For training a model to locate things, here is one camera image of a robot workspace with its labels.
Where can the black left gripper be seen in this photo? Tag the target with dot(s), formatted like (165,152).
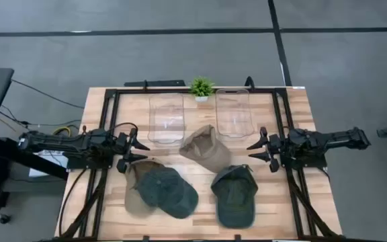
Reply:
(122,148)

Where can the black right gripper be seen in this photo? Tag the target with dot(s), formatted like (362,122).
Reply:
(277,148)

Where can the tan baseball cap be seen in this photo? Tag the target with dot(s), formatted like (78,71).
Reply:
(131,198)
(207,151)

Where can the teal green baseball cap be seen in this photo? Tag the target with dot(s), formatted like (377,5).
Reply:
(166,191)

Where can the olive green baseball cap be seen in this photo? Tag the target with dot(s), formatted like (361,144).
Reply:
(234,201)

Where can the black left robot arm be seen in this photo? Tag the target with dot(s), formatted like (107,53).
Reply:
(79,144)

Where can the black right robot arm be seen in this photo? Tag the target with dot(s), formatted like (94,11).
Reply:
(331,139)

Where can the clear plastic bin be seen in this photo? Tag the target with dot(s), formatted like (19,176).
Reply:
(166,117)
(234,111)

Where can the black arched hook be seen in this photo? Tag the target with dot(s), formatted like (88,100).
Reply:
(250,82)

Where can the black power strip bar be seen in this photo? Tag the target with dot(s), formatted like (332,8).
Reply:
(160,83)

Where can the small green potted plant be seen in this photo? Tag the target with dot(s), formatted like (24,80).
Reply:
(201,87)

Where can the white printed paper sheet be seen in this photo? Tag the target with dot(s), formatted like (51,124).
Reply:
(45,169)

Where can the black desk caster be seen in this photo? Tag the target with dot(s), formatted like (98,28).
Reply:
(3,219)

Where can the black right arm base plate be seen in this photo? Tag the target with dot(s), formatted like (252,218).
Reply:
(317,163)

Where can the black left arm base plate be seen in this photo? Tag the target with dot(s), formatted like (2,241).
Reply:
(79,164)

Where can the black frame clamp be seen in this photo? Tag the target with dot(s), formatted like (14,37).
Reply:
(145,239)
(237,238)
(145,85)

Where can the black desk base frame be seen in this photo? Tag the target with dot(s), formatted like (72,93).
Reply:
(12,154)

